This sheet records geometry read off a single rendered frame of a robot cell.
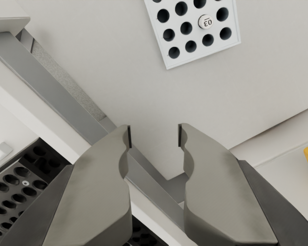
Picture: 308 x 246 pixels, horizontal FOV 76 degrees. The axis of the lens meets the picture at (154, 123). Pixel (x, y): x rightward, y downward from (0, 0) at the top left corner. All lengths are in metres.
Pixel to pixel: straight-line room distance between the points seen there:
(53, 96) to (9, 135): 0.10
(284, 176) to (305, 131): 0.08
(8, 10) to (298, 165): 0.35
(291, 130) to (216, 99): 0.13
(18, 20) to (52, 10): 0.08
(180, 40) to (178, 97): 0.09
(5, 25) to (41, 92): 0.06
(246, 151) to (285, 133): 0.06
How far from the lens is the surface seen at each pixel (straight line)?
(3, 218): 0.25
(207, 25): 0.22
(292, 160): 0.33
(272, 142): 0.37
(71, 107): 0.20
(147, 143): 0.32
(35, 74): 0.20
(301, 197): 0.30
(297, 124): 0.38
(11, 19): 0.20
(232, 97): 0.31
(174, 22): 0.23
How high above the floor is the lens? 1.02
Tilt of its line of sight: 61 degrees down
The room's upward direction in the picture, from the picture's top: 178 degrees clockwise
